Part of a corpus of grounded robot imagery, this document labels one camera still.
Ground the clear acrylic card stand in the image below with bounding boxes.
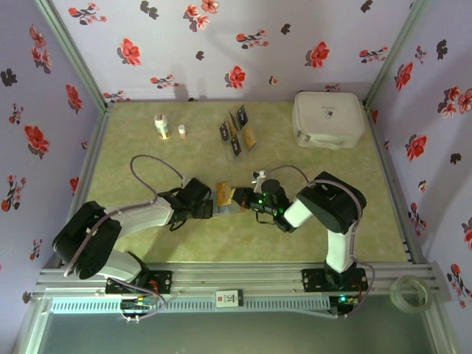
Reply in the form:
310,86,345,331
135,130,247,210
219,106,259,163

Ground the white label card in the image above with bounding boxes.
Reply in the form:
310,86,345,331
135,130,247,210
215,289,244,309

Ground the large white pill bottle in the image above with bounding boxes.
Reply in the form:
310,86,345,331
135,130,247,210
153,113,173,141

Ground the white zipped storage case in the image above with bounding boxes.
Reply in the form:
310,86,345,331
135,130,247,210
291,91,367,151

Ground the clear tape roll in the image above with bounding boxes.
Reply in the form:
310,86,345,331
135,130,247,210
389,274,434,314

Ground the grey left arm cable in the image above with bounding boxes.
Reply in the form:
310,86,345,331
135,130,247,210
64,154,187,277

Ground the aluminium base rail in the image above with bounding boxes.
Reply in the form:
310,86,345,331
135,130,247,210
31,260,451,314

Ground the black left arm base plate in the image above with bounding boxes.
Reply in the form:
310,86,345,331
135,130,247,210
105,270,174,296

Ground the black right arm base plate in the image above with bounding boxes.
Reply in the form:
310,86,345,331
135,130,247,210
301,268,369,294

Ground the white slotted cable duct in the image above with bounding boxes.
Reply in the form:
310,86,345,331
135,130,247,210
49,296,332,315

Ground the aluminium table side rail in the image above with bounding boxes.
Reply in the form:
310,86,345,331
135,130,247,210
363,103,425,265
68,105,114,222

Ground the aluminium frame post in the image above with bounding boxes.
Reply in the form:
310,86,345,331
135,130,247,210
363,0,431,108
32,0,115,111

